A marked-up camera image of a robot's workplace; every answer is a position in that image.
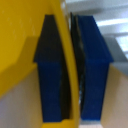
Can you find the yellow plastic dish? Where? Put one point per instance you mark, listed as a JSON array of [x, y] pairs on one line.
[[20, 36]]

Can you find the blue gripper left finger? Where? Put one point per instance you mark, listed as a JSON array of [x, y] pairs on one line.
[[50, 83]]

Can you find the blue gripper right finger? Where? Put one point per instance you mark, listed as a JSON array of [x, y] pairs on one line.
[[96, 76]]

